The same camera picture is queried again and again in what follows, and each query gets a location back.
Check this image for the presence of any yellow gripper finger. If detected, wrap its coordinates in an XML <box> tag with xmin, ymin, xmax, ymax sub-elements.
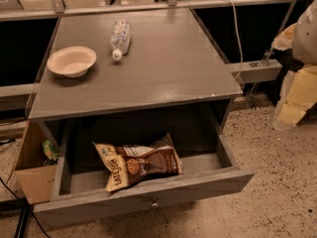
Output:
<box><xmin>272</xmin><ymin>64</ymin><xmax>317</xmax><ymax>131</ymax></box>
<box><xmin>271</xmin><ymin>23</ymin><xmax>297</xmax><ymax>51</ymax></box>

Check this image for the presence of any brown chip bag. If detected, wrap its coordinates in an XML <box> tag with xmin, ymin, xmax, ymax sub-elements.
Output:
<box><xmin>94</xmin><ymin>134</ymin><xmax>183</xmax><ymax>192</ymax></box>

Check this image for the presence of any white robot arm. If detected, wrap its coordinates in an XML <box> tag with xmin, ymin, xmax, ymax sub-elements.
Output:
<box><xmin>271</xmin><ymin>0</ymin><xmax>317</xmax><ymax>131</ymax></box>

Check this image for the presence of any grey open top drawer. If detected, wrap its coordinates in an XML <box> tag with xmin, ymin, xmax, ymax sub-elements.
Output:
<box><xmin>34</xmin><ymin>104</ymin><xmax>255</xmax><ymax>227</ymax></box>

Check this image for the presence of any grey wooden cabinet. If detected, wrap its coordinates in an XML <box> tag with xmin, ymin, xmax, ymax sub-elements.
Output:
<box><xmin>29</xmin><ymin>9</ymin><xmax>242</xmax><ymax>142</ymax></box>

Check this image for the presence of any clear plastic water bottle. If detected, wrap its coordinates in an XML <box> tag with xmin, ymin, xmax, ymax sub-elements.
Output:
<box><xmin>110</xmin><ymin>20</ymin><xmax>132</xmax><ymax>60</ymax></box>

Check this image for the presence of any white paper bowl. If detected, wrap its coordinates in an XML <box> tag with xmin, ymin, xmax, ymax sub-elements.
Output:
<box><xmin>47</xmin><ymin>47</ymin><xmax>96</xmax><ymax>78</ymax></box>

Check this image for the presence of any green snack packet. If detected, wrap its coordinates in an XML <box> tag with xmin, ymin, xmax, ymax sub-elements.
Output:
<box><xmin>43</xmin><ymin>140</ymin><xmax>58</xmax><ymax>161</ymax></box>

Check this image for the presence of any brown cardboard box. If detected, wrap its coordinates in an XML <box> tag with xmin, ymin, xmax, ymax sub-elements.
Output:
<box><xmin>12</xmin><ymin>122</ymin><xmax>56</xmax><ymax>204</ymax></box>

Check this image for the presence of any white hanging cable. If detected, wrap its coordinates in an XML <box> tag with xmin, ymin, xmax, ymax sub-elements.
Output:
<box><xmin>217</xmin><ymin>0</ymin><xmax>246</xmax><ymax>86</ymax></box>

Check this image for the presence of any black floor cable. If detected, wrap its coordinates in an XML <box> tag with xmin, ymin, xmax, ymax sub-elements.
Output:
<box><xmin>0</xmin><ymin>177</ymin><xmax>52</xmax><ymax>238</ymax></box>

